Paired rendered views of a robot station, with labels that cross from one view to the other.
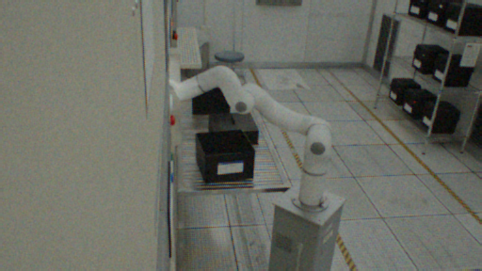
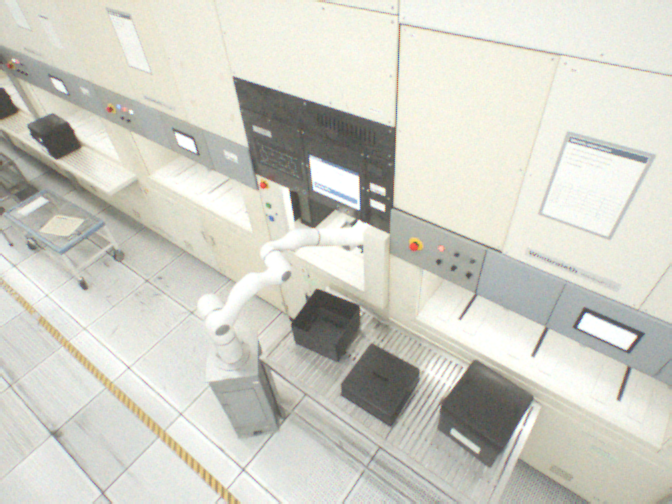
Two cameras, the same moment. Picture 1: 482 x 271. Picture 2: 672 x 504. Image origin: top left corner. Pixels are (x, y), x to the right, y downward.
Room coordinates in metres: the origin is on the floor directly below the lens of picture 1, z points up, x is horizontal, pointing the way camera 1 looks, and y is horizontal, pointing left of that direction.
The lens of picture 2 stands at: (3.18, -0.76, 2.84)
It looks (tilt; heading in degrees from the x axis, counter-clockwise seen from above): 46 degrees down; 140
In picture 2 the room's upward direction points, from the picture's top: 5 degrees counter-clockwise
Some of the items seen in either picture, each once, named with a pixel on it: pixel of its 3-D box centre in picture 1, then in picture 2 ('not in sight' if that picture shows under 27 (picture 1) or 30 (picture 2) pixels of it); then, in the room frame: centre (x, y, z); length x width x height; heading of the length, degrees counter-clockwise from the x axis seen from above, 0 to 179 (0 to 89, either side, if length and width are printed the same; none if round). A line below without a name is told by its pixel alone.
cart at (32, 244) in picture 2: not in sight; (67, 234); (-0.66, -0.62, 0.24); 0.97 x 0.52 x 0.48; 11
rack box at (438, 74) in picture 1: (452, 70); not in sight; (4.05, -2.07, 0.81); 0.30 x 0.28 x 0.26; 7
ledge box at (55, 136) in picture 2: not in sight; (54, 136); (-1.01, -0.26, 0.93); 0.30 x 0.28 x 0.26; 6
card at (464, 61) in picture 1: (471, 53); not in sight; (3.81, -2.08, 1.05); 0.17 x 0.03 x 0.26; 99
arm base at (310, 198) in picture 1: (312, 185); (228, 345); (1.79, -0.38, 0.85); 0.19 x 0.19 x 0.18
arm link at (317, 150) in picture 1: (317, 151); (215, 317); (1.76, -0.37, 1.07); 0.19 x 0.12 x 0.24; 168
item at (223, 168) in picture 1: (224, 155); (326, 324); (2.07, 0.07, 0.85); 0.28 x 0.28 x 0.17; 17
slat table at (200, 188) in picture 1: (220, 183); (389, 412); (2.50, 0.11, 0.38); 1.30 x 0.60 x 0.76; 9
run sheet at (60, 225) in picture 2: not in sight; (61, 225); (-0.48, -0.62, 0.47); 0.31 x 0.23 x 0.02; 30
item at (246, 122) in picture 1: (232, 126); (380, 380); (2.49, 0.04, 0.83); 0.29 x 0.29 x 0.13; 11
